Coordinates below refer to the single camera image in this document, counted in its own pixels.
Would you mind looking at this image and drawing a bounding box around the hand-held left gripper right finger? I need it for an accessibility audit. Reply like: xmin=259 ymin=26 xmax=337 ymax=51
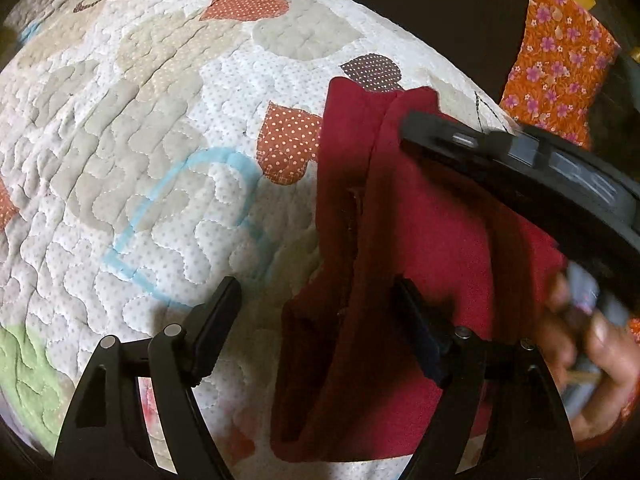
xmin=392 ymin=276 xmax=578 ymax=480

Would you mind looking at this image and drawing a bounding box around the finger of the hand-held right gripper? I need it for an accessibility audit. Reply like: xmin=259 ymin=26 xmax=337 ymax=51
xmin=400 ymin=110 xmax=523 ymax=181

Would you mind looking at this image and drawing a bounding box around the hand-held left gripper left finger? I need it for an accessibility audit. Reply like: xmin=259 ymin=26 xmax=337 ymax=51
xmin=52 ymin=276 xmax=244 ymax=480

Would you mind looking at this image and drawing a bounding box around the dark red shirt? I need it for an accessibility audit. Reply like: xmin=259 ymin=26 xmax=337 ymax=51
xmin=270 ymin=76 xmax=576 ymax=463

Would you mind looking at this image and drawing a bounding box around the person's right hand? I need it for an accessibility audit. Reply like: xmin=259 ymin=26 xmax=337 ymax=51
xmin=537 ymin=275 xmax=640 ymax=441

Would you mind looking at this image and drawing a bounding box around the dark brown cushion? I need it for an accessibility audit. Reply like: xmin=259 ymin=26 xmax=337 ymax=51
xmin=265 ymin=0 xmax=531 ymax=103

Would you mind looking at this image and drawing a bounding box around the orange floral cloth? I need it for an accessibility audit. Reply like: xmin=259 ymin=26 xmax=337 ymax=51
xmin=500 ymin=0 xmax=621 ymax=148

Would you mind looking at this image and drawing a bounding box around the patchwork quilted blanket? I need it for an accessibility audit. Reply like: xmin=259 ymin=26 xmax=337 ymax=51
xmin=0 ymin=0 xmax=521 ymax=480

